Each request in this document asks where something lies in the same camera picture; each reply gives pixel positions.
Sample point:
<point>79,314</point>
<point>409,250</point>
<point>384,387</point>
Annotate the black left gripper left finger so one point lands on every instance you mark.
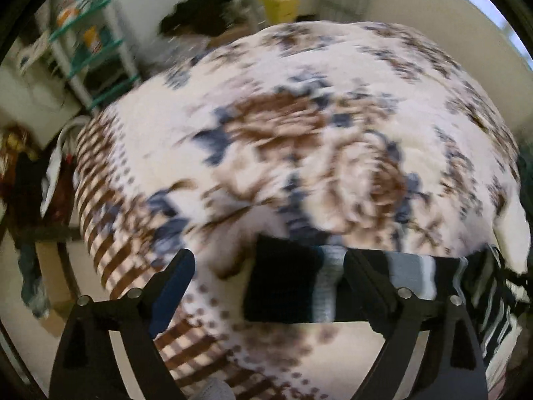
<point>85,366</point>

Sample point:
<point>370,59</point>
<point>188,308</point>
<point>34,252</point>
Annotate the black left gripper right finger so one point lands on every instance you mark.
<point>451,367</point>

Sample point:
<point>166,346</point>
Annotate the black knit patterned sweater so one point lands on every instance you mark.
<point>291,284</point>

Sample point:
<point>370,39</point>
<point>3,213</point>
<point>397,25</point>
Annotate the black clothes pile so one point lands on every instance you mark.
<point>204,17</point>

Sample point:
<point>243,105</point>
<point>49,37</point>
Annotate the floral brown blue blanket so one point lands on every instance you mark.
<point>364,136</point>

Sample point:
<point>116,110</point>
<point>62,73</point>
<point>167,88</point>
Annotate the white shelf with green trays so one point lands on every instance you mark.
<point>90,48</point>

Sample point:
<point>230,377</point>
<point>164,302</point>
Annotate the yellow cardboard box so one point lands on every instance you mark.
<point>281,11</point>

